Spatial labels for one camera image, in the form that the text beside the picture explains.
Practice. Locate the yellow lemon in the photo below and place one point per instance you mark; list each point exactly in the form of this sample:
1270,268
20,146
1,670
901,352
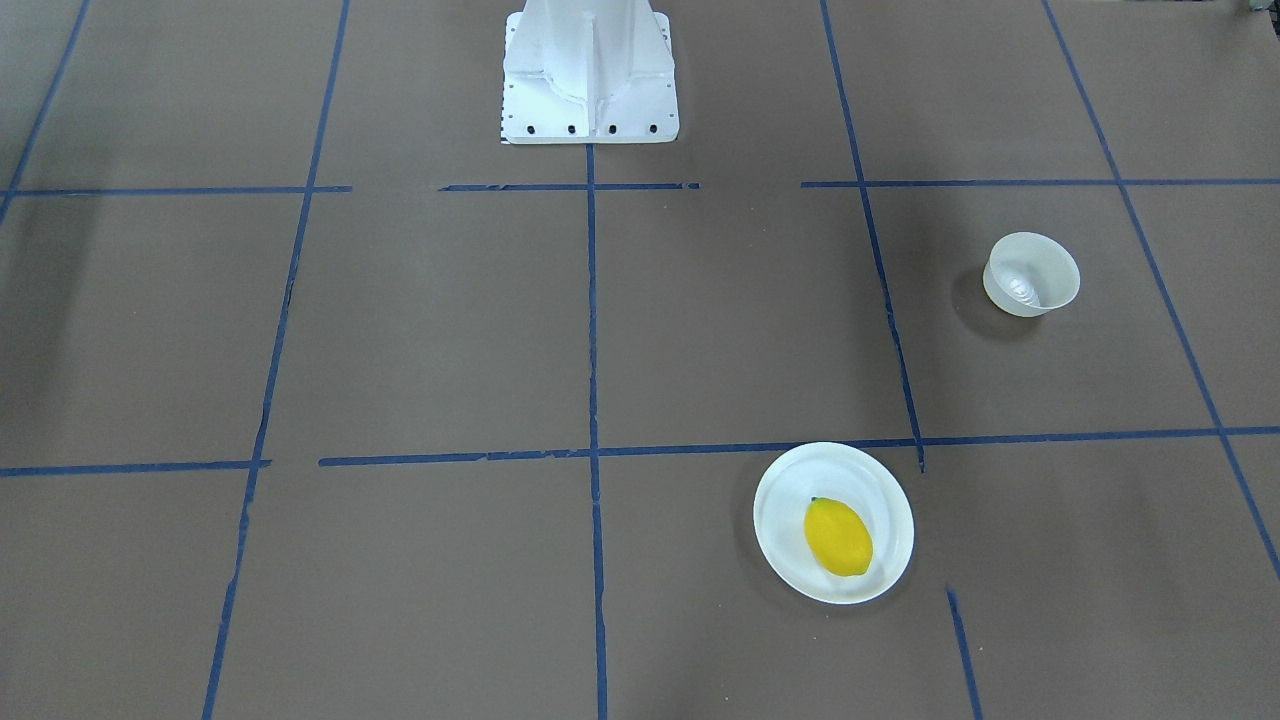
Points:
837,537

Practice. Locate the white round plate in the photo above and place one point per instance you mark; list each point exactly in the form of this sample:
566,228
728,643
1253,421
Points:
836,474

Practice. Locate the white bowl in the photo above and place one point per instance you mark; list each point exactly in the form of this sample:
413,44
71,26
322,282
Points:
1028,274

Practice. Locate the white pedestal column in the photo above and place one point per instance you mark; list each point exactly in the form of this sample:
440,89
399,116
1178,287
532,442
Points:
588,72

